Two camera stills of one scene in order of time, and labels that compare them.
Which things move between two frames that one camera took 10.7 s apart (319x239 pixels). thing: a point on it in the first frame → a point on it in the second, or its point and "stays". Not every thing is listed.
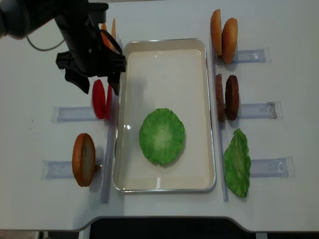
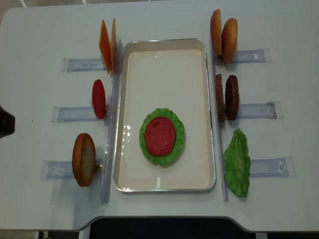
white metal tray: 164,141 stays
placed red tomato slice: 108,108 → 159,136
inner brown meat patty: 219,97 stays
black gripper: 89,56 → 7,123
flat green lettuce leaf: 161,136 stays
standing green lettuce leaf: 237,164 stays
